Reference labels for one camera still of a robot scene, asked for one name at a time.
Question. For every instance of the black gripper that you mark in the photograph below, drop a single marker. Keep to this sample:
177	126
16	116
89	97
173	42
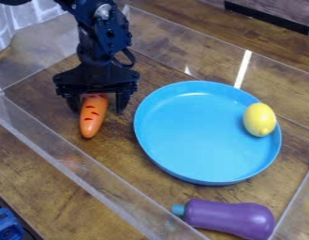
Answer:
97	76

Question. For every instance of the orange toy carrot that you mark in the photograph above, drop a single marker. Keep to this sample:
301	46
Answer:
92	116

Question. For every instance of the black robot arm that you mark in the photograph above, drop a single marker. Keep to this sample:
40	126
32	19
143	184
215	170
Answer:
104	34

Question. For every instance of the blue plastic tray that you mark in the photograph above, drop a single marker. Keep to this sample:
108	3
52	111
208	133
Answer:
188	125

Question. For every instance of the yellow toy lemon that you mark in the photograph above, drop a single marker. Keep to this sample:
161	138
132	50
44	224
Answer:
260	119

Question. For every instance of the dark wooden baseboard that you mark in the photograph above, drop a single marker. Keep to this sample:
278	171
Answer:
269	18

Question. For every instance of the blue plastic crate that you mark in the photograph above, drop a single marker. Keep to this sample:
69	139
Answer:
11	228

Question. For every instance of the purple toy eggplant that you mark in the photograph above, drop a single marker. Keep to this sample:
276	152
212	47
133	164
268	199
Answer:
246	219

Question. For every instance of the clear acrylic enclosure wall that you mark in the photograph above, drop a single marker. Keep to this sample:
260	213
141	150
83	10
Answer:
95	189

